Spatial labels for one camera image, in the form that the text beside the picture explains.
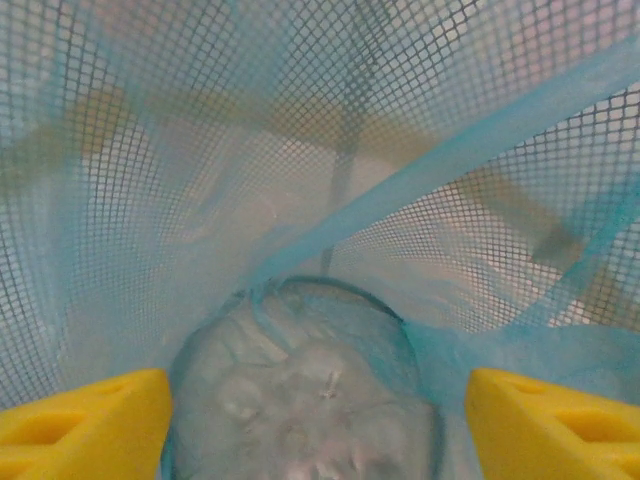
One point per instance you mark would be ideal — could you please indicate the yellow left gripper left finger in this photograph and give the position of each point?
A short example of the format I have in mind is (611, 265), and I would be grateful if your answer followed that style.
(115, 450)

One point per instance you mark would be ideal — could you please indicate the blue plastic bin liner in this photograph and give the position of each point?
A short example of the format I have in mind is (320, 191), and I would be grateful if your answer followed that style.
(400, 175)

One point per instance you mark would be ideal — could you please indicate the clear plastic bottle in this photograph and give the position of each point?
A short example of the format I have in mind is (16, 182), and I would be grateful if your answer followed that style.
(300, 400)

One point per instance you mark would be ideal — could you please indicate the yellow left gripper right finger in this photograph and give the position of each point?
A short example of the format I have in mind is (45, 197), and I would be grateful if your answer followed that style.
(520, 440)

